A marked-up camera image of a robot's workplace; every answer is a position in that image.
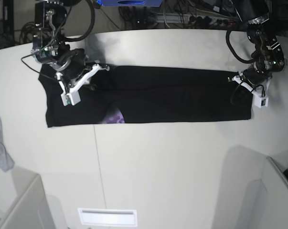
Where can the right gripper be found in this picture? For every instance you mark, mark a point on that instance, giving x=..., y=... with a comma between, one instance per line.
x=71, y=64

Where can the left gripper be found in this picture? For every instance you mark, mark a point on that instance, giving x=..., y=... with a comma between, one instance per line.
x=252, y=75

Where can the black T-shirt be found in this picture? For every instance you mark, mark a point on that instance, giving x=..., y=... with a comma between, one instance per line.
x=137, y=94

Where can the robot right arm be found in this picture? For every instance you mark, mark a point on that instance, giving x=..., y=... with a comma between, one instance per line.
x=50, y=45

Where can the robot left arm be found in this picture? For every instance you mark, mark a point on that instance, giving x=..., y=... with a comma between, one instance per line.
x=268, y=57

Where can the blue box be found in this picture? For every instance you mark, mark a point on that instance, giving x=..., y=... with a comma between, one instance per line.
x=116, y=3

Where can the white power strip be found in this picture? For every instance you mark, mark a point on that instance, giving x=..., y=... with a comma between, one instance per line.
x=189, y=20

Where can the white right partition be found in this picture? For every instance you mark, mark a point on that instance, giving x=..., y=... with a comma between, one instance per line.
x=265, y=203

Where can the white partition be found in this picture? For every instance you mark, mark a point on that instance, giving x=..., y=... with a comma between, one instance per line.
x=265, y=203
x=24, y=203

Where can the white slotted plate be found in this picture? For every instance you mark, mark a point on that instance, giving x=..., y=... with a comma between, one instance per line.
x=108, y=217

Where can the white left partition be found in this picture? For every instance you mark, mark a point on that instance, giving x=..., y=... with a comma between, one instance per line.
x=24, y=203

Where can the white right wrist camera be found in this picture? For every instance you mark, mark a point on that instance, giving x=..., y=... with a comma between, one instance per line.
x=70, y=94

